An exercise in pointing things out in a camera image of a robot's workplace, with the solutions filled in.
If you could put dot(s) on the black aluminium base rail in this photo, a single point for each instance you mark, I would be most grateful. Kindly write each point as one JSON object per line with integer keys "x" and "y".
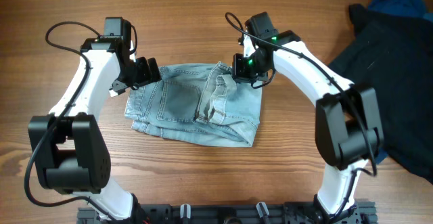
{"x": 220, "y": 214}

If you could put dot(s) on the dark blue garment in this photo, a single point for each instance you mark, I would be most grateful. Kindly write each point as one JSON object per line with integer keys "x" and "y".
{"x": 399, "y": 2}

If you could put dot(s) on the light blue denim shorts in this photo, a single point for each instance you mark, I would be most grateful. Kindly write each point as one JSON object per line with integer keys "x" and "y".
{"x": 197, "y": 103}

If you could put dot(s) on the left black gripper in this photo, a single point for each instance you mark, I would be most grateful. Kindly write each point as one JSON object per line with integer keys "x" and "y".
{"x": 145, "y": 76}

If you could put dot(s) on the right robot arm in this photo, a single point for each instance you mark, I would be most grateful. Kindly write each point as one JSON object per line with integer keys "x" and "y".
{"x": 348, "y": 128}

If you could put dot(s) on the black garment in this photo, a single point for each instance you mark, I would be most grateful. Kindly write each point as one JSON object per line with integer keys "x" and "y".
{"x": 360, "y": 59}

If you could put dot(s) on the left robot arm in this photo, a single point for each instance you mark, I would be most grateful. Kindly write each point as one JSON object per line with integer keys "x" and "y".
{"x": 70, "y": 160}

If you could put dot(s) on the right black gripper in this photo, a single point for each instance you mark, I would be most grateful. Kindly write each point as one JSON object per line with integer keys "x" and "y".
{"x": 239, "y": 72}

